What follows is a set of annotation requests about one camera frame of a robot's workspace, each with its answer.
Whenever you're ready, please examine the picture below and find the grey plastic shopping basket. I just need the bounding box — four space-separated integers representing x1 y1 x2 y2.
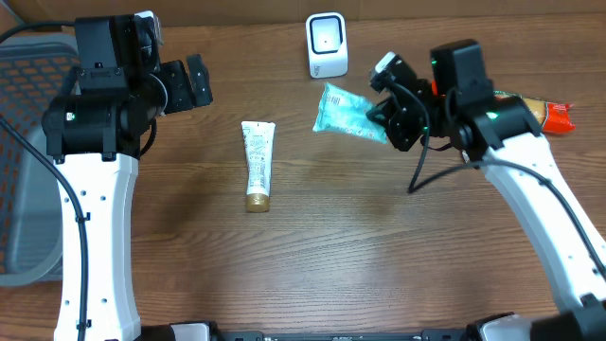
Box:
1 34 78 287

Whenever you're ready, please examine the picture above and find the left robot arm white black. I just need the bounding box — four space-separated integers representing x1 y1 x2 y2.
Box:
42 10 212 341

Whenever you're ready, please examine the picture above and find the white cream tube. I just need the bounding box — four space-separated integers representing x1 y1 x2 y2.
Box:
241 121 276 213

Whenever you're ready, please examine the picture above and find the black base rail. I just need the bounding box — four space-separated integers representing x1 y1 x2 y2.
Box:
141 321 558 341

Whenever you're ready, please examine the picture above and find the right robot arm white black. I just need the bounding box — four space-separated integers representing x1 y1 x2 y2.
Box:
368 39 605 341

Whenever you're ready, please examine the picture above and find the teal wipes pack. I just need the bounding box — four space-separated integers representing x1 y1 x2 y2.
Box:
312 82 387 144

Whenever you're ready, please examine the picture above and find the orange cracker pack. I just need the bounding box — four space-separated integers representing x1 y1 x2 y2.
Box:
429 80 578 136

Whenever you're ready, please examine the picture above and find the white barcode scanner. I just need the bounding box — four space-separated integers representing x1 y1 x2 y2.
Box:
305 12 348 79

